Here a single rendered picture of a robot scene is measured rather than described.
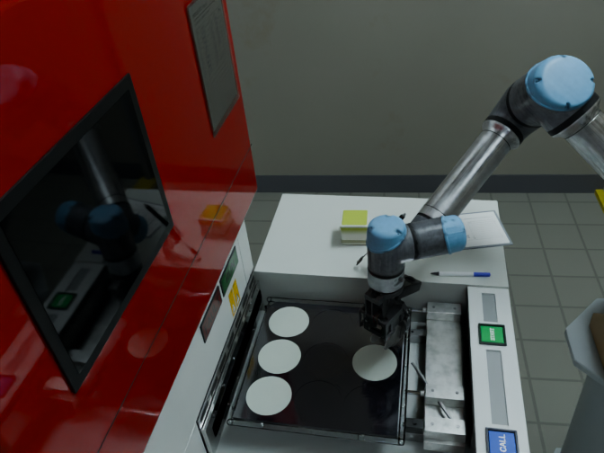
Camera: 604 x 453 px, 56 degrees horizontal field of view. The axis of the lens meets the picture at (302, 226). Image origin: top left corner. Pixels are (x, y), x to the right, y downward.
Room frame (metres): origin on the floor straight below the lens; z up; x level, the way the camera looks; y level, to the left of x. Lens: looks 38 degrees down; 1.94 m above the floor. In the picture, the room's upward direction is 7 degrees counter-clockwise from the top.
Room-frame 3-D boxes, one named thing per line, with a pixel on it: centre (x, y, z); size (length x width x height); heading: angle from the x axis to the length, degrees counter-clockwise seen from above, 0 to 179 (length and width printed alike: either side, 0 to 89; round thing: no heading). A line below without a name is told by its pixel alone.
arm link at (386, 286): (0.85, -0.16, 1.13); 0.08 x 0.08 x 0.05
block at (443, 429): (0.64, -0.24, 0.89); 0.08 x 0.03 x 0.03; 75
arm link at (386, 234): (0.85, -0.16, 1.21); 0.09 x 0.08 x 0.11; 96
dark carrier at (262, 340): (0.84, -0.02, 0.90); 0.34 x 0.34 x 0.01; 75
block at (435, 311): (0.95, -0.32, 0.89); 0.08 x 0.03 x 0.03; 75
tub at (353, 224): (1.19, -0.14, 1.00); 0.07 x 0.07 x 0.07; 79
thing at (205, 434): (0.88, 0.19, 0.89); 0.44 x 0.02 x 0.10; 165
